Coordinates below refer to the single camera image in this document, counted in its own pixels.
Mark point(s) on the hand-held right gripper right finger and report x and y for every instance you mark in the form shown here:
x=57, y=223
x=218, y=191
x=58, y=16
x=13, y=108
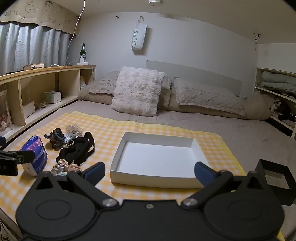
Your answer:
x=203, y=173

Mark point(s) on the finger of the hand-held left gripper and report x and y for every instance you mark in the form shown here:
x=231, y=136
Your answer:
x=25, y=157
x=2, y=141

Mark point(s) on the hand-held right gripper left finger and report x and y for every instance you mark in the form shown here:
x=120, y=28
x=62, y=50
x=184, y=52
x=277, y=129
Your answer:
x=94, y=171

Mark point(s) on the purple floral packet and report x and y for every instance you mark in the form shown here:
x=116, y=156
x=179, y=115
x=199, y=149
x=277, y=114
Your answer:
x=37, y=148

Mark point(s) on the dark crocheted scrunchie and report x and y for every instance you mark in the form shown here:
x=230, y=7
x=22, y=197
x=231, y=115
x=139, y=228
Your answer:
x=55, y=138

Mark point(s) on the clear bag of rubber bands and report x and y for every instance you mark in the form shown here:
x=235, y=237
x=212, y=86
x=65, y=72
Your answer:
x=74, y=131

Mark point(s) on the white cardboard tray box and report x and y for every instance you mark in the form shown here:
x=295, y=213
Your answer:
x=157, y=157

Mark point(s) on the clear storage bag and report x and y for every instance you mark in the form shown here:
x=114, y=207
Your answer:
x=4, y=113

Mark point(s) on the black sleep mask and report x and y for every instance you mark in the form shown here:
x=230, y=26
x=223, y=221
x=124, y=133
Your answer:
x=76, y=148

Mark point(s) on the beige satin scrunchie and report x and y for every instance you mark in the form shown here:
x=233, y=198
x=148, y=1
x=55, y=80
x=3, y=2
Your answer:
x=66, y=165

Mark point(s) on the black open box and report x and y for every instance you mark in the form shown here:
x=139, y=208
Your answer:
x=261, y=171

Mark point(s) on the yellow checkered blanket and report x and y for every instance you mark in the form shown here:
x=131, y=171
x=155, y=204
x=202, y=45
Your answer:
x=138, y=126

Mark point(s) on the white tissue box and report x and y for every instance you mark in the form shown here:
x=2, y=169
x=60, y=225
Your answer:
x=52, y=97

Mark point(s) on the beige quilted pillow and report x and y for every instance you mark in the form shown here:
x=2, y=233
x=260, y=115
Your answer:
x=203, y=95
x=104, y=83

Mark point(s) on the fluffy white pillow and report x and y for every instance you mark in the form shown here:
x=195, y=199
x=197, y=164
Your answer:
x=136, y=92

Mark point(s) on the grey curtain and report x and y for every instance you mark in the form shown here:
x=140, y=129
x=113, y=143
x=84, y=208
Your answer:
x=23, y=46

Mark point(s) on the wooden shelf unit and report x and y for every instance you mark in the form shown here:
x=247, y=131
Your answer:
x=69, y=69

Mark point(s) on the dark folded clothes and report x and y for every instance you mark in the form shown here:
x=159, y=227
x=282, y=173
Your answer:
x=283, y=110

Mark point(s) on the white bottle stand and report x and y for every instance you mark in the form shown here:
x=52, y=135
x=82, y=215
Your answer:
x=82, y=63

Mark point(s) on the white shelf unit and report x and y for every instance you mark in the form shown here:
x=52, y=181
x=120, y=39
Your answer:
x=258, y=78

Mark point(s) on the green glass bottle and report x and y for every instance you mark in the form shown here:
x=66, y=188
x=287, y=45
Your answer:
x=83, y=54

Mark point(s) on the folded pale blankets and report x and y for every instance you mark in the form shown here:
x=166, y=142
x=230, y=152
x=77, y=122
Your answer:
x=277, y=81

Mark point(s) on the cardboard curtain valance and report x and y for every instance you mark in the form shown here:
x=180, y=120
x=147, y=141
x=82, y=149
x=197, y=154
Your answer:
x=34, y=11

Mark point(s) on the white hanging bag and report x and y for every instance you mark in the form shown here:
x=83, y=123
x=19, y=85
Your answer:
x=138, y=34

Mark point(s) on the white smoke detector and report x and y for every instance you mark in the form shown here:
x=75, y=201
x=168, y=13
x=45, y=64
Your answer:
x=155, y=1

